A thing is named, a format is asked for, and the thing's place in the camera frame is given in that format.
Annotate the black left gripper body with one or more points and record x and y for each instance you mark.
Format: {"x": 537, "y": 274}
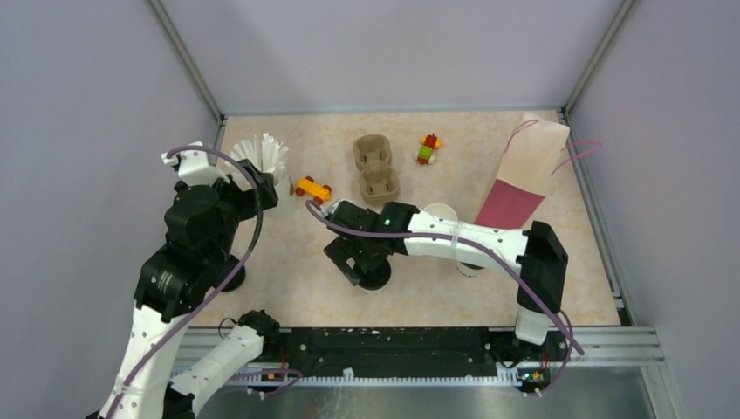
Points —
{"x": 242, "y": 203}

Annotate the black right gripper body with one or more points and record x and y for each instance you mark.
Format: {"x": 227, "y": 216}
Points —
{"x": 369, "y": 259}

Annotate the brown cardboard cup carrier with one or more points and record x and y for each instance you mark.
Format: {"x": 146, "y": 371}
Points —
{"x": 379, "y": 182}

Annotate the stack of paper cups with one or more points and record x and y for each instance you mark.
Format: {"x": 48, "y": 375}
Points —
{"x": 441, "y": 210}

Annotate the single white paper cup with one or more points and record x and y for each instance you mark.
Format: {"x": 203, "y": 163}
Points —
{"x": 468, "y": 270}

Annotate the kraft pink paper bag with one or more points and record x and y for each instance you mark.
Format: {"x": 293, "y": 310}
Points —
{"x": 535, "y": 150}

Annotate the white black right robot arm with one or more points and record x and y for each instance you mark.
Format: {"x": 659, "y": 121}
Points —
{"x": 534, "y": 258}

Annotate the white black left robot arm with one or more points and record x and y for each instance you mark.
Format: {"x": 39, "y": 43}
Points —
{"x": 194, "y": 263}

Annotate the white straw holder cup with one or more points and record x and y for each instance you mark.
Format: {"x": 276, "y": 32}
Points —
{"x": 287, "y": 202}

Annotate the yellow toy brick car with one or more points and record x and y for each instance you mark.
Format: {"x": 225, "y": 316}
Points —
{"x": 306, "y": 186}

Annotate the stack of black lids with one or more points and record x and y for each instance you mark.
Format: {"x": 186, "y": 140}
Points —
{"x": 237, "y": 279}

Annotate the red green toy brick car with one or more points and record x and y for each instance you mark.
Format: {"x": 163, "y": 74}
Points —
{"x": 425, "y": 155}

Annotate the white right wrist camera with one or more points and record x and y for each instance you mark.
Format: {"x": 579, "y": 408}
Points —
{"x": 332, "y": 208}

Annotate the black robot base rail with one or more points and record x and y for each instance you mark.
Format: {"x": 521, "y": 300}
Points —
{"x": 300, "y": 344}

